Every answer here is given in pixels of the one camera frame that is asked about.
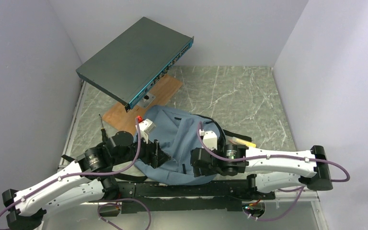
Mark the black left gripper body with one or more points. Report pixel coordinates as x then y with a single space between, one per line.
146 155

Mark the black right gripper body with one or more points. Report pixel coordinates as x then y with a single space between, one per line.
210 171

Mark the blue backpack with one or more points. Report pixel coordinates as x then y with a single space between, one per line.
176 131

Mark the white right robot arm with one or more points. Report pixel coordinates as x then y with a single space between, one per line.
272 169

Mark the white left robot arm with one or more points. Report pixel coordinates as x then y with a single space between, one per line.
89 177

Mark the yellow highlighter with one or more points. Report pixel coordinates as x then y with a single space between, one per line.
239 141

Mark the wooden board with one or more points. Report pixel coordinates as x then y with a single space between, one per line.
160 94

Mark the black yellow screwdriver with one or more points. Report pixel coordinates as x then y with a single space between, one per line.
103 131

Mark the grey network switch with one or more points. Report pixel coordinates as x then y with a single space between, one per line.
130 65

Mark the aluminium frame rail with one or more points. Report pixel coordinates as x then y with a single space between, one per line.
288 211

